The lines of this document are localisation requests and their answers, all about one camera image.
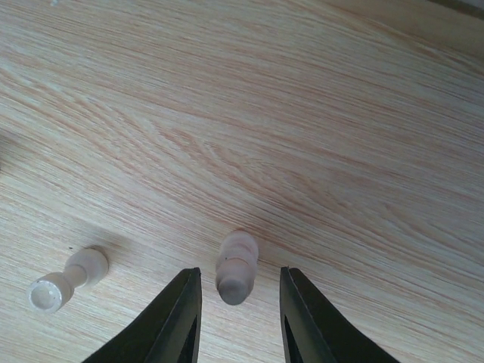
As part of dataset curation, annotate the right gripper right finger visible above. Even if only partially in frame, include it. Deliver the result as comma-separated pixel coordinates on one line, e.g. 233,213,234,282
280,267,397,363

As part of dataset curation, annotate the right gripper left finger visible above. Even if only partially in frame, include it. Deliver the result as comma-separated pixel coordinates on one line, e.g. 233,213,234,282
85,268,201,363

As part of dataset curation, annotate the white piece table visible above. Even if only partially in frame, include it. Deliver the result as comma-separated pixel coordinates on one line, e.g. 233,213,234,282
216,230,259,306
26,248,109,314

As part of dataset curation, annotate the white piece table bottom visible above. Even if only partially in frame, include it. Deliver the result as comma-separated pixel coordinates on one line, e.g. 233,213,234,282
26,248,109,314

